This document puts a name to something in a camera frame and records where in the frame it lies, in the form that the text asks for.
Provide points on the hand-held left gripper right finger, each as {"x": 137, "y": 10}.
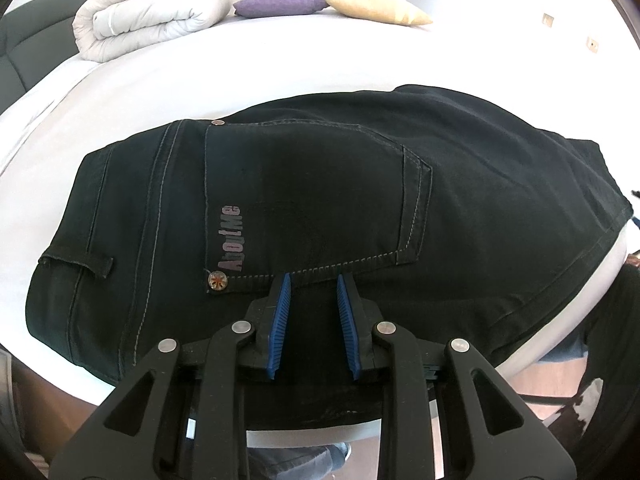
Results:
{"x": 347, "y": 325}

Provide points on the black white patterned cloth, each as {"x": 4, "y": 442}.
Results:
{"x": 600, "y": 360}

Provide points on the folded beige duvet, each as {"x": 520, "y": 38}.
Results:
{"x": 150, "y": 15}

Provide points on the person's jeans leg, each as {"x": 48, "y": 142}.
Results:
{"x": 295, "y": 460}

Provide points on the brass wall socket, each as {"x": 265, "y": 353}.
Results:
{"x": 548, "y": 18}
{"x": 592, "y": 44}

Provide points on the bed with white sheet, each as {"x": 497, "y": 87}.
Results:
{"x": 300, "y": 55}

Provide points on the dark grey padded headboard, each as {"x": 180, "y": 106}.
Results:
{"x": 30, "y": 40}

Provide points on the black denim pants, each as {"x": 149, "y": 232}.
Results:
{"x": 325, "y": 185}

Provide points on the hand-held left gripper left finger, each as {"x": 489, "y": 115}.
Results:
{"x": 280, "y": 325}

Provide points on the purple pillow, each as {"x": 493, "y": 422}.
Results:
{"x": 277, "y": 4}

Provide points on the yellow pillow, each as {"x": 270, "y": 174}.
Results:
{"x": 380, "y": 7}

